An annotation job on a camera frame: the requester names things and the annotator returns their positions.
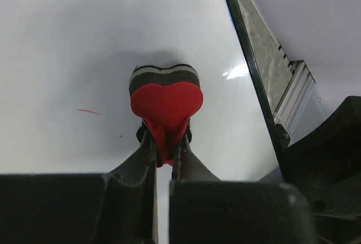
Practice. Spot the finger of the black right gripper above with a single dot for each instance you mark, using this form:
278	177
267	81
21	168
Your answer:
325	167

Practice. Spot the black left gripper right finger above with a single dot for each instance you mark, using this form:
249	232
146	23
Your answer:
204	209

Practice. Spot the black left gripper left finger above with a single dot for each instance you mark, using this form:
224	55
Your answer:
114	207

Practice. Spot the red whiteboard eraser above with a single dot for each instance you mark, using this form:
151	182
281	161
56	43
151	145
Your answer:
165	99

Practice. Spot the white whiteboard black frame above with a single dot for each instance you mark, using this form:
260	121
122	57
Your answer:
65	70

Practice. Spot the aluminium mounting rail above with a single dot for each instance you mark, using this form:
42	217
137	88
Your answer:
300	110

